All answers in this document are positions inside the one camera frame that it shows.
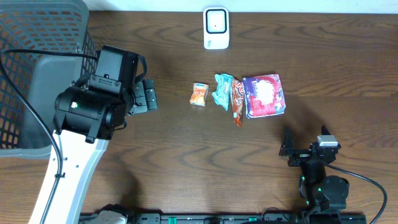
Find white barcode scanner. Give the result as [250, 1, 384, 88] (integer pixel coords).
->
[203, 7, 230, 50]

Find orange tissue pack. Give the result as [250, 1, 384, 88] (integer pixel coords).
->
[190, 83, 209, 106]

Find orange brown candy wrapper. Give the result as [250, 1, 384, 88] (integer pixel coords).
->
[231, 78, 244, 128]

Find grey plastic mesh basket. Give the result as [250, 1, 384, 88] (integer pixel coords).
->
[1, 0, 97, 159]

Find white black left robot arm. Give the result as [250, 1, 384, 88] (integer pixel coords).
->
[29, 45, 158, 223]

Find green flushable wipes pack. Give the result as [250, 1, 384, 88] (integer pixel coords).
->
[212, 73, 234, 111]

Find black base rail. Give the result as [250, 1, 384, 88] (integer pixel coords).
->
[79, 212, 368, 224]

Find purple red snack bag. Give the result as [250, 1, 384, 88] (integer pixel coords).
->
[243, 74, 286, 119]

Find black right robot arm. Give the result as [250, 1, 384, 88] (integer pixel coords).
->
[279, 126, 349, 216]

